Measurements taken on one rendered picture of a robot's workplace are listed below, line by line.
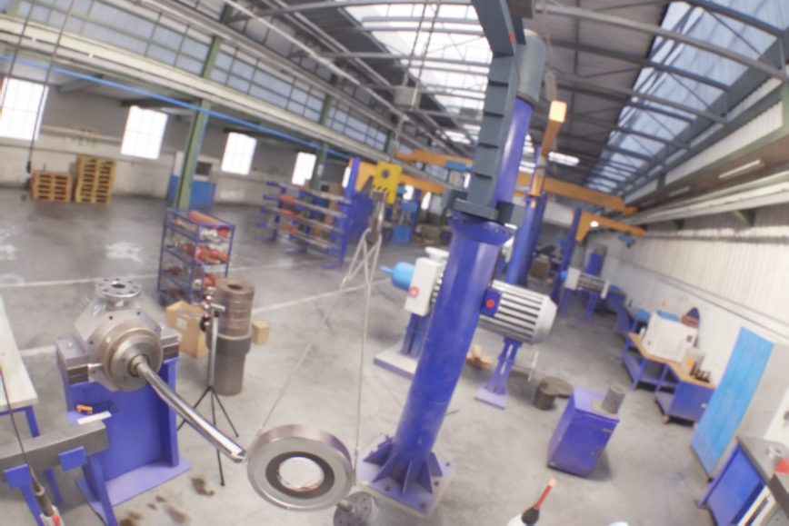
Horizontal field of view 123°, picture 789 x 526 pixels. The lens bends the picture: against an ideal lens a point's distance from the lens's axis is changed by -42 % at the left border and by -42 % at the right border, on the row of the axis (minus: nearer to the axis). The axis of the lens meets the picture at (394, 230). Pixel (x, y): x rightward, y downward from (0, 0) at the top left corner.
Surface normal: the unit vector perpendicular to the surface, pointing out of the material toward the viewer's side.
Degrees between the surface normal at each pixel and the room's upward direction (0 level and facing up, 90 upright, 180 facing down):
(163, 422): 90
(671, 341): 90
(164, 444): 90
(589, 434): 90
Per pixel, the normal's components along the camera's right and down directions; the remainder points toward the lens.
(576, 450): -0.42, -0.01
